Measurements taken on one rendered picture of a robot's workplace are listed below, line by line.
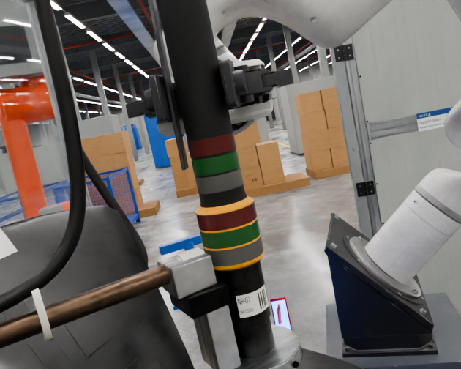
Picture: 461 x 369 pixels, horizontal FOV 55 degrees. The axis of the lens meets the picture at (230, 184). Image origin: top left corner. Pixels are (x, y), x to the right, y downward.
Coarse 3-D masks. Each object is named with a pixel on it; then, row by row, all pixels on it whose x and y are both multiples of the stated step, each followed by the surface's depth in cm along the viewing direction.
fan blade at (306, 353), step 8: (304, 352) 60; (312, 352) 60; (304, 360) 57; (312, 360) 58; (320, 360) 58; (328, 360) 58; (336, 360) 59; (296, 368) 54; (304, 368) 54; (312, 368) 55; (320, 368) 55; (328, 368) 55; (336, 368) 56; (344, 368) 57; (352, 368) 57; (360, 368) 58
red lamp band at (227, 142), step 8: (224, 136) 30; (232, 136) 31; (192, 144) 31; (200, 144) 30; (208, 144) 30; (216, 144) 30; (224, 144) 31; (232, 144) 31; (192, 152) 31; (200, 152) 31; (208, 152) 30; (216, 152) 30
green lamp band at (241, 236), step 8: (256, 224) 32; (200, 232) 32; (224, 232) 31; (232, 232) 31; (240, 232) 31; (248, 232) 31; (256, 232) 32; (208, 240) 31; (216, 240) 31; (224, 240) 31; (232, 240) 31; (240, 240) 31; (248, 240) 31; (216, 248) 31
